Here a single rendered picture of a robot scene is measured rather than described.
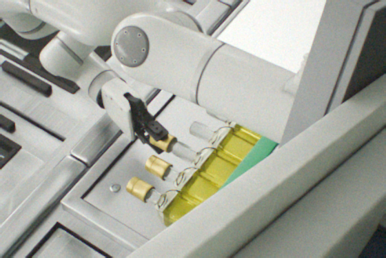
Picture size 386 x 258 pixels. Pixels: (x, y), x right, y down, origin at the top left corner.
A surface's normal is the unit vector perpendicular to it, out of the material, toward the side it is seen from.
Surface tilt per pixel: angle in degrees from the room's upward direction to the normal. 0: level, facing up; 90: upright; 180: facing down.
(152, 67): 101
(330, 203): 90
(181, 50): 95
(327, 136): 90
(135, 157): 90
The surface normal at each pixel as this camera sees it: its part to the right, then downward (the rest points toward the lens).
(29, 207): -0.08, -0.58
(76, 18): -0.48, 0.25
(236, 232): 0.80, 0.44
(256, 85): -0.26, -0.30
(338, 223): 0.21, -0.84
